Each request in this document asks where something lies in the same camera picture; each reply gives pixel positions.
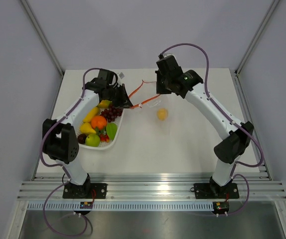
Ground dark purple plum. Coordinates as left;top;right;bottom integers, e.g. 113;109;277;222
77;134;87;144

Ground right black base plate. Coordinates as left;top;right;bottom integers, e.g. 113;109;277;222
190;183;240;199

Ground red strawberry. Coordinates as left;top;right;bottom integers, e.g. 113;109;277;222
99;132;110;142

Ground yellow peach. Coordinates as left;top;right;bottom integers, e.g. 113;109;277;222
156;108;168;121

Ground orange green mango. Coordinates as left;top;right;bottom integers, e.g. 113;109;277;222
97;100;112;109

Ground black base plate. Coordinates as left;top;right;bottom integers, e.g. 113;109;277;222
190;183;240;199
62;183;108;199

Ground left aluminium frame post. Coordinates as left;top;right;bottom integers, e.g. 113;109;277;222
19;0;65;79

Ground green apple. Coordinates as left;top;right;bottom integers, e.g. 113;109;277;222
85;133;101;147

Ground aluminium front rail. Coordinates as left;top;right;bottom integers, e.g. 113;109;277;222
17;172;286;201

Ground aluminium frame post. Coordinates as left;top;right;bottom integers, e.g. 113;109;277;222
235;0;282;77
19;0;65;79

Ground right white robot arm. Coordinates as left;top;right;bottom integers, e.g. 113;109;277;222
155;55;254;197

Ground left controller board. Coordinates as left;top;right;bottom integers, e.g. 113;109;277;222
80;202;93;210

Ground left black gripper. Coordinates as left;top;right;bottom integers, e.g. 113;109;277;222
106;84;134;109

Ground clear zip top bag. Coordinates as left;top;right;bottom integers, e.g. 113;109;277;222
128;79;176;135

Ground controller board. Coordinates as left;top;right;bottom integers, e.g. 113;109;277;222
80;202;93;210
212;201;230;216

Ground purple grape bunch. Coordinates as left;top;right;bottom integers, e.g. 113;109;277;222
100;106;123;122

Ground white perforated fruit basket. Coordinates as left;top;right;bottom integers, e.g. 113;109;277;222
77;101;124;150

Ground right controller board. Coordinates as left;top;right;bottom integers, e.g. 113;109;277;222
212;201;230;216

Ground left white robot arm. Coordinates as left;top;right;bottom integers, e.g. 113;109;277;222
39;68;133;198

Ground right side aluminium rail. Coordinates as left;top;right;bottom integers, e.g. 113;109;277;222
232;71;273;181

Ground white slotted cable duct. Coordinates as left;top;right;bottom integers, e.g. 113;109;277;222
27;201;213;212

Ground aluminium rail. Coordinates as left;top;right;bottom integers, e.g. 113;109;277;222
17;172;286;201
232;71;273;181

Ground right aluminium frame post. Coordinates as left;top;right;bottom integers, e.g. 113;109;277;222
235;0;282;77

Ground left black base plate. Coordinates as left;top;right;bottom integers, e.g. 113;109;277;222
62;183;108;199

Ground yellow pear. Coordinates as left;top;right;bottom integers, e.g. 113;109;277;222
80;122;96;135

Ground orange fruit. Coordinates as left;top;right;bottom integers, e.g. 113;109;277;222
90;116;108;130

